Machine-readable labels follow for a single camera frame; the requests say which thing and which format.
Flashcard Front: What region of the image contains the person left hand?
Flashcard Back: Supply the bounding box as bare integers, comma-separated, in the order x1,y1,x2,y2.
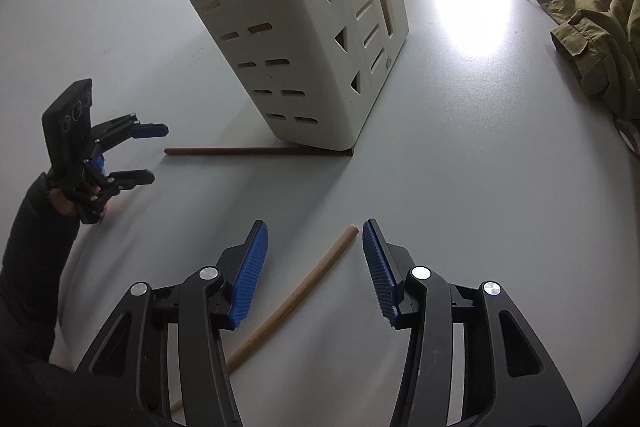
48,185,126,223

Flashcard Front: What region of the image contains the dark brown chopstick long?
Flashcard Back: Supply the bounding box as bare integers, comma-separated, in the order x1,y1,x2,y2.
164,146,354,157

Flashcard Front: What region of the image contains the light bamboo chopstick upper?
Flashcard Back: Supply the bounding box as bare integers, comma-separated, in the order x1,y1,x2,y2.
169,224,362,414

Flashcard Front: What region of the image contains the white plastic utensil holder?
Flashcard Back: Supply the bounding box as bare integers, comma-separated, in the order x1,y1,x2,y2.
189,0,409,150

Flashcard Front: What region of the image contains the olive green cloth jacket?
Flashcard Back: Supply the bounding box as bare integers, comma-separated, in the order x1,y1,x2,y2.
517,0,640,143

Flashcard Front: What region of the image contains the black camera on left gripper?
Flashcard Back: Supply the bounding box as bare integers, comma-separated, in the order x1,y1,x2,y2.
41,79,92,172

